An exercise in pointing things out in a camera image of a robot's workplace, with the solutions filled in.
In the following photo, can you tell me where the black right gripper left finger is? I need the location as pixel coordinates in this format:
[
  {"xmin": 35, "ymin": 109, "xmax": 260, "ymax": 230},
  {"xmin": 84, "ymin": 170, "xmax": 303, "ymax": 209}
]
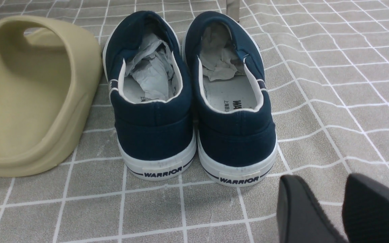
[{"xmin": 277, "ymin": 175, "xmax": 347, "ymax": 243}]

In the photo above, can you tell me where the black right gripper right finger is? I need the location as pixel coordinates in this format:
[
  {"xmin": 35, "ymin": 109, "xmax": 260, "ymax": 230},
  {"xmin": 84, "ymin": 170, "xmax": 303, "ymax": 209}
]
[{"xmin": 342, "ymin": 173, "xmax": 389, "ymax": 243}]

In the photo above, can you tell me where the stainless steel shoe rack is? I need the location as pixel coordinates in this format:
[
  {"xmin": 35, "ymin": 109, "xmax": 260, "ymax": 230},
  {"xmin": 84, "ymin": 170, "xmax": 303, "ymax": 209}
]
[{"xmin": 226, "ymin": 0, "xmax": 241, "ymax": 23}]

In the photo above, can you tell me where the navy right slip-on shoe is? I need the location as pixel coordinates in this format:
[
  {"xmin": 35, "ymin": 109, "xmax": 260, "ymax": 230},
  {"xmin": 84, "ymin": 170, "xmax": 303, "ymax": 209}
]
[{"xmin": 183, "ymin": 11, "xmax": 278, "ymax": 187}]

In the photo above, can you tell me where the navy slip-on shoe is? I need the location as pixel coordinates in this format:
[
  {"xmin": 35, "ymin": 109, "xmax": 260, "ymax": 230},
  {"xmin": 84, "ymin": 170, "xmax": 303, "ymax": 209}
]
[
  {"xmin": 183, "ymin": 11, "xmax": 278, "ymax": 187},
  {"xmin": 102, "ymin": 10, "xmax": 197, "ymax": 181}
]

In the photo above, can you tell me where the navy left slip-on shoe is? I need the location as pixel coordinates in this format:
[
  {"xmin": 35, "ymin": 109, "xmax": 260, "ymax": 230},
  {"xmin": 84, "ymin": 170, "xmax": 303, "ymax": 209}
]
[{"xmin": 102, "ymin": 10, "xmax": 197, "ymax": 181}]

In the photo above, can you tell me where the olive right slide sandal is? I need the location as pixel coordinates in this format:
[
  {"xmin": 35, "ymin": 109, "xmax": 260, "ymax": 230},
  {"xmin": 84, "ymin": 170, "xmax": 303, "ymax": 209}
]
[{"xmin": 0, "ymin": 16, "xmax": 103, "ymax": 177}]

